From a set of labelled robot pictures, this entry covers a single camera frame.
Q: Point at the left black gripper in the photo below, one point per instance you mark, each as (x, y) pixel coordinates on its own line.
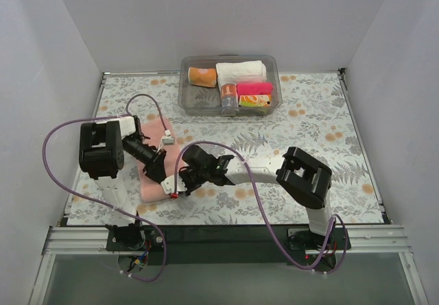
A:
(155, 167)

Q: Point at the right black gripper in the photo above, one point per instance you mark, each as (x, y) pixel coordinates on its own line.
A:
(188, 180)

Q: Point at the rabbit print towel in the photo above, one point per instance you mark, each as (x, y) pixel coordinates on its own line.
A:
(229, 96)

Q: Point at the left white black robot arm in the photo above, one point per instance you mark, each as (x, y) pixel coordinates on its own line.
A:
(101, 155)

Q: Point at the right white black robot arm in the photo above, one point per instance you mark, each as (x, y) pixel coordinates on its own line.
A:
(302, 176)

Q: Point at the orange print rolled towel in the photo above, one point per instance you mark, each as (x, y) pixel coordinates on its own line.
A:
(255, 101)

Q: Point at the clear plastic bin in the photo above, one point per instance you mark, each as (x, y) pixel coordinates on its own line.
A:
(202, 101)

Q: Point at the white rolled towel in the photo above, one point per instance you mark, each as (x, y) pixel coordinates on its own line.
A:
(241, 72)

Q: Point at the hot pink rolled towel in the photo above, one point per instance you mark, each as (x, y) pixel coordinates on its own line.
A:
(255, 88)

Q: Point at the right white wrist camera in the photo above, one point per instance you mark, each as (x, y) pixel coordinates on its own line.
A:
(169, 186)

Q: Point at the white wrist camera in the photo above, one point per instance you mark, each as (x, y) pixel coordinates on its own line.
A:
(169, 186)
(166, 139)

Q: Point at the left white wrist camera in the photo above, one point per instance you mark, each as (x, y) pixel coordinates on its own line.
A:
(166, 139)

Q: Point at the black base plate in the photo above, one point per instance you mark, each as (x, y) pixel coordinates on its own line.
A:
(226, 244)

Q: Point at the aluminium frame rail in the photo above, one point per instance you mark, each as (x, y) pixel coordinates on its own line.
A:
(364, 239)

